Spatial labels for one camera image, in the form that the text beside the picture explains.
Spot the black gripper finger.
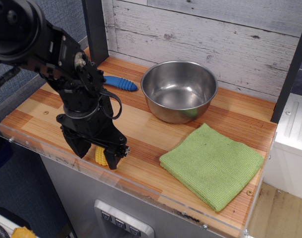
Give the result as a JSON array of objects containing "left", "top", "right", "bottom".
[
  {"left": 103, "top": 146, "right": 124, "bottom": 170},
  {"left": 63, "top": 131, "right": 91, "bottom": 158}
]

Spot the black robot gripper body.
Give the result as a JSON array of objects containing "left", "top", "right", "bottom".
[{"left": 56, "top": 95, "right": 130, "bottom": 156}]

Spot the yellow toy corn piece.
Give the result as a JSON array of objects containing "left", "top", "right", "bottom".
[{"left": 95, "top": 146, "right": 108, "bottom": 166}]

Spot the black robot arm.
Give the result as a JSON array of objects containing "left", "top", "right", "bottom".
[{"left": 0, "top": 0, "right": 130, "bottom": 170}]

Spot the silver toy fridge cabinet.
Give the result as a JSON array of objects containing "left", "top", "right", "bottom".
[{"left": 42, "top": 157, "right": 245, "bottom": 238}]

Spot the silver dispenser button panel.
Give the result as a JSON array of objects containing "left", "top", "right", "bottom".
[{"left": 94, "top": 199, "right": 155, "bottom": 238}]

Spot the clear acrylic table guard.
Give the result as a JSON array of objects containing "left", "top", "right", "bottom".
[{"left": 0, "top": 36, "right": 278, "bottom": 238}]

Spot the stainless steel bowl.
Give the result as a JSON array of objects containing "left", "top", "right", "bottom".
[{"left": 141, "top": 60, "right": 218, "bottom": 124}]

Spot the yellow black object bottom left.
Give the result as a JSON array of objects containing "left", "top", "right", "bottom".
[{"left": 0, "top": 225, "right": 37, "bottom": 238}]

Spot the folded green cloth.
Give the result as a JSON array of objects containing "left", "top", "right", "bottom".
[{"left": 159, "top": 124, "right": 264, "bottom": 212}]

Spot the brass screw right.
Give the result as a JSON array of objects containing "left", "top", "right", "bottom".
[{"left": 247, "top": 190, "right": 253, "bottom": 196}]

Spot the white aluminium side block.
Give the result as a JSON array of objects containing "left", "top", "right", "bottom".
[{"left": 263, "top": 93, "right": 302, "bottom": 198}]

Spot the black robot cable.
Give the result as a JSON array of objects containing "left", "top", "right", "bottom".
[{"left": 64, "top": 90, "right": 123, "bottom": 121}]

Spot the blue handled metal spoon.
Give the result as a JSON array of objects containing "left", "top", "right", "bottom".
[{"left": 104, "top": 76, "right": 138, "bottom": 92}]

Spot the black left upright post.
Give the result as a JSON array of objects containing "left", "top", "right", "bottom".
[{"left": 82, "top": 0, "right": 109, "bottom": 65}]

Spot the black upright post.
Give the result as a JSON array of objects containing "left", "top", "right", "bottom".
[
  {"left": 82, "top": 0, "right": 109, "bottom": 65},
  {"left": 270, "top": 34, "right": 302, "bottom": 123}
]

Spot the black right upright post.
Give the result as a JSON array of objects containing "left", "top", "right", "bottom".
[{"left": 270, "top": 34, "right": 302, "bottom": 123}]

